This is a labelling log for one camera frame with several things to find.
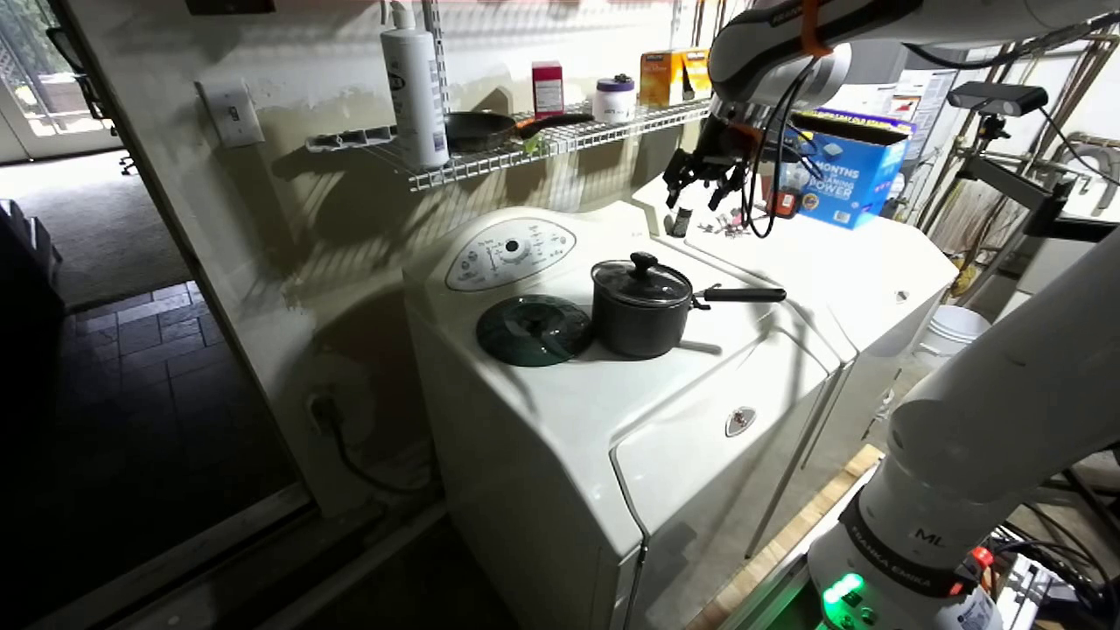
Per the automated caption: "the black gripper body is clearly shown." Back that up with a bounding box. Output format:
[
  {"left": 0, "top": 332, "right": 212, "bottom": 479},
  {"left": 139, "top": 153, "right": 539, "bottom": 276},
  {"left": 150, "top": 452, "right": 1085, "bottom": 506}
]
[{"left": 693, "top": 114, "right": 775, "bottom": 187}]

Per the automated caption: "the glass pot lid with knob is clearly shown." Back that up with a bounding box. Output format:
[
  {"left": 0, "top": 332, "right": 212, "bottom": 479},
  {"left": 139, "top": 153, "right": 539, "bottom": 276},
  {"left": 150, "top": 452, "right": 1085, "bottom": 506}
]
[{"left": 589, "top": 248, "right": 699, "bottom": 313}]

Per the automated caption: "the clear bottle yellow cap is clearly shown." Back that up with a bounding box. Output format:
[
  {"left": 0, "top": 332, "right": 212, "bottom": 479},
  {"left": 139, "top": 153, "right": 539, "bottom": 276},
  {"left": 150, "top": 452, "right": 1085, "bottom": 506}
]
[{"left": 778, "top": 153, "right": 820, "bottom": 199}]

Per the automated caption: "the yellow box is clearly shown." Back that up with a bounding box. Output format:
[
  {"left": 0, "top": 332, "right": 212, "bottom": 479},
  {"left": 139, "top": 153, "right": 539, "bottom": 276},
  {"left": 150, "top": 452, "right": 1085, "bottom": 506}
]
[
  {"left": 637, "top": 48, "right": 691, "bottom": 108},
  {"left": 680, "top": 45, "right": 717, "bottom": 102}
]

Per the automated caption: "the white jar blue lid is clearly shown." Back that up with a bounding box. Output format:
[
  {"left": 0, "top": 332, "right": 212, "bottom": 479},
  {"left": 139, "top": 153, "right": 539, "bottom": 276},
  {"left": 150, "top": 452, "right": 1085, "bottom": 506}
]
[{"left": 590, "top": 72, "right": 640, "bottom": 128}]

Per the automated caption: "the black purple tray box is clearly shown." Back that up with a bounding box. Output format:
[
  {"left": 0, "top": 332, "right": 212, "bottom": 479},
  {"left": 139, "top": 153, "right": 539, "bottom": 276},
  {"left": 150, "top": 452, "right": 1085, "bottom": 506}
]
[{"left": 787, "top": 105, "right": 917, "bottom": 147}]

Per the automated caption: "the blue detergent box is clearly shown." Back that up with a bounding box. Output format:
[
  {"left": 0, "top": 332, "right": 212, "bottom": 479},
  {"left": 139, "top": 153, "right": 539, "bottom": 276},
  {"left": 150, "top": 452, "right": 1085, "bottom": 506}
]
[{"left": 791, "top": 122, "right": 911, "bottom": 230}]

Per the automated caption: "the red white can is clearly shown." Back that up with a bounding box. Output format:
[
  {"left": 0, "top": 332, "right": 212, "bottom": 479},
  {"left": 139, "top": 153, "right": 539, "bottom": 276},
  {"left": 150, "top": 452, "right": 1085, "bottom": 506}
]
[{"left": 527, "top": 65, "right": 570, "bottom": 121}]

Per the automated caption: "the white dryer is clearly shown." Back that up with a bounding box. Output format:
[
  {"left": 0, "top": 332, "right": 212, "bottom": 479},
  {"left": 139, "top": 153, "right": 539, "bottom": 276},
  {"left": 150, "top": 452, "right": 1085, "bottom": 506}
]
[{"left": 632, "top": 161, "right": 964, "bottom": 564}]

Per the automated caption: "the black pan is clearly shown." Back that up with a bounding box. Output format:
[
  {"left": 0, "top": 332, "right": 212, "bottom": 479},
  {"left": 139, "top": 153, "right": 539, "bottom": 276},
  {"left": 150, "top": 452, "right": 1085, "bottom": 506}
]
[{"left": 444, "top": 108, "right": 521, "bottom": 158}]

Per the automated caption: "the dark green round plate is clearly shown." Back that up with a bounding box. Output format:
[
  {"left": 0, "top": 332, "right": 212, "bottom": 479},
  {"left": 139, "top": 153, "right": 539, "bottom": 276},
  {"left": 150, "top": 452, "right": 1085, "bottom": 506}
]
[{"left": 471, "top": 291, "right": 595, "bottom": 371}]

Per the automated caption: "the white washing machine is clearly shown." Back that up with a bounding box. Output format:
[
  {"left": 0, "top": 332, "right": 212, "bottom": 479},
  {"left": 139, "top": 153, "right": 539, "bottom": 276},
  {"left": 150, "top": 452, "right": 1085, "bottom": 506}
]
[{"left": 399, "top": 196, "right": 852, "bottom": 630}]

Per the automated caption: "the tall white plastic bottle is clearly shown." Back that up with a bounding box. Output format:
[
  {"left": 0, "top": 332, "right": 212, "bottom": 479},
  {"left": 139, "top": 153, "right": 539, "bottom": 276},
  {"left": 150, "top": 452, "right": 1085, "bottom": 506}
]
[{"left": 378, "top": 0, "right": 455, "bottom": 177}]

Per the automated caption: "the black metal tripod stand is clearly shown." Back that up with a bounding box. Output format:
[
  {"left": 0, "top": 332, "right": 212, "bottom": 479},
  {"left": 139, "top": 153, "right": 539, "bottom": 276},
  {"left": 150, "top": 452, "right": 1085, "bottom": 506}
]
[{"left": 908, "top": 23, "right": 1120, "bottom": 308}]

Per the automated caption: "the wooden plank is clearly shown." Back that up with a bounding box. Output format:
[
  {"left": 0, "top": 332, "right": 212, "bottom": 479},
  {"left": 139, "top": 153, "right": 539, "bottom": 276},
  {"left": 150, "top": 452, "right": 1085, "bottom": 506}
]
[{"left": 687, "top": 441, "right": 884, "bottom": 630}]

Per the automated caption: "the glass patio door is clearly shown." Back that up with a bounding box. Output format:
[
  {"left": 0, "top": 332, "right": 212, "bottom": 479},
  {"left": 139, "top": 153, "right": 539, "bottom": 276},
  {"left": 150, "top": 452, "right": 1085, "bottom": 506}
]
[{"left": 0, "top": 0, "right": 119, "bottom": 164}]

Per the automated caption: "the black pot with long handle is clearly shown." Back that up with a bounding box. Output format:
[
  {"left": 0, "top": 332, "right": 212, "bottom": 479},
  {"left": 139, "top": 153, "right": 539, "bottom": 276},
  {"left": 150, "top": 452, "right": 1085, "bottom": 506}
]
[{"left": 589, "top": 258, "right": 791, "bottom": 366}]

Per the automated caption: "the white wire wall shelf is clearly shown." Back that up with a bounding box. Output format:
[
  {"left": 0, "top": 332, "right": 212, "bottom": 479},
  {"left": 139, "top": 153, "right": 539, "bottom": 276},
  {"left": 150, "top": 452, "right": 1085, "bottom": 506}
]
[{"left": 306, "top": 98, "right": 717, "bottom": 196}]

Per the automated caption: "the black camera on stand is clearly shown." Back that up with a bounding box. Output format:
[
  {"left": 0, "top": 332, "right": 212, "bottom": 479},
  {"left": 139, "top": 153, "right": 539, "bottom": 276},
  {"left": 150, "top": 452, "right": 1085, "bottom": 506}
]
[{"left": 945, "top": 81, "right": 1051, "bottom": 121}]

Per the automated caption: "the black power cord plug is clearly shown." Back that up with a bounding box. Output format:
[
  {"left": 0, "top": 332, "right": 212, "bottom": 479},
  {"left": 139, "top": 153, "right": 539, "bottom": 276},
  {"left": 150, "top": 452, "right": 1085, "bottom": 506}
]
[{"left": 306, "top": 389, "right": 439, "bottom": 502}]

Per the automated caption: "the white wall switch plate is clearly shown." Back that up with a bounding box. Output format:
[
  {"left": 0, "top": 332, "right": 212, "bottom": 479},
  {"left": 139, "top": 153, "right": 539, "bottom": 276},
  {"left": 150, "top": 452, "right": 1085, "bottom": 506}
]
[{"left": 197, "top": 79, "right": 271, "bottom": 152}]

